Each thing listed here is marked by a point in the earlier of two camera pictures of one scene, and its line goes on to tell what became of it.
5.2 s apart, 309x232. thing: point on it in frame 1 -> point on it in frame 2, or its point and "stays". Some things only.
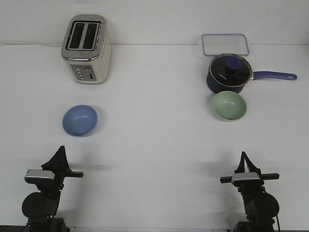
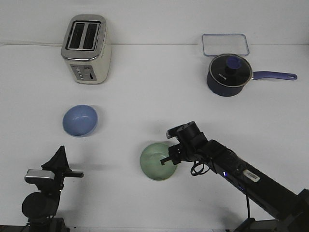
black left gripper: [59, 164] stays
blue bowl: [80, 120] stays
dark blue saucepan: [223, 77] stays
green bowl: [229, 105] -> [150, 163]
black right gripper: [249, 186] -> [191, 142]
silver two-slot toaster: [86, 50] stays
